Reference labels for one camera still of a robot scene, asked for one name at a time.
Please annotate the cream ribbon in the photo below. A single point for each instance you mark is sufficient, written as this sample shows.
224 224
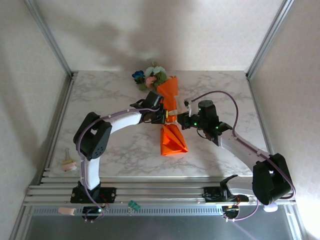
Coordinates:
172 113

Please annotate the orange wrapping paper sheet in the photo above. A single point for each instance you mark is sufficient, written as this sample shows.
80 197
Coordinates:
172 145

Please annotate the fake flower bouquet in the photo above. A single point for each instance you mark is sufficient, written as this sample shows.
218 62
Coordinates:
152 75

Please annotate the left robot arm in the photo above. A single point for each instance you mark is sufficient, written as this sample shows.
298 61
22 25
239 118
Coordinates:
125 121

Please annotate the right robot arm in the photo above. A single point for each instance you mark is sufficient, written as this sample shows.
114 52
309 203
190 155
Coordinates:
240 148

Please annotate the aluminium mounting rails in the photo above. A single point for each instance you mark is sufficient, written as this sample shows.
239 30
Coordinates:
162 190

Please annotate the black controller board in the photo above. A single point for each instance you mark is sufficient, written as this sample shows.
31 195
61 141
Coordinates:
93 212
231 211

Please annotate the green plug connector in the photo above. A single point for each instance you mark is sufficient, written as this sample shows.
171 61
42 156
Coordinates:
134 205

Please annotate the lavender oval pebble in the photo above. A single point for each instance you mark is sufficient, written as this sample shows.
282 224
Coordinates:
271 209

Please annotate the grey slotted metal tray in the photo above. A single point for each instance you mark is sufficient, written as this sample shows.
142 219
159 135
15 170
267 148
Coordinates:
160 225

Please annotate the pink rubber block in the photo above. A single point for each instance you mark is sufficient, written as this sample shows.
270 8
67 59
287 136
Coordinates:
67 211

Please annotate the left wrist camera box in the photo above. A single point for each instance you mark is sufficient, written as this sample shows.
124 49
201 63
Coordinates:
154 99

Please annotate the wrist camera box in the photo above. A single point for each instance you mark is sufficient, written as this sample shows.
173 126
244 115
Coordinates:
207 108
154 99

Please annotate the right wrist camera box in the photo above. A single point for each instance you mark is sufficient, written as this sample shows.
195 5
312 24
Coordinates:
207 108

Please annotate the aluminium table edge rail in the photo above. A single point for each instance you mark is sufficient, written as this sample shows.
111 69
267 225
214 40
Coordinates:
260 113
65 102

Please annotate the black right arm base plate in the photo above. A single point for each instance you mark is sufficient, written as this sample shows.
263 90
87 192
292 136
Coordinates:
211 194

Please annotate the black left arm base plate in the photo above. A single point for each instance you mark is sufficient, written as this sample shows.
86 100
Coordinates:
107 194

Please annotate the aluminium frame post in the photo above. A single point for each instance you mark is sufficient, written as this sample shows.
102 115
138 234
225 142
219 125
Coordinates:
47 35
270 35

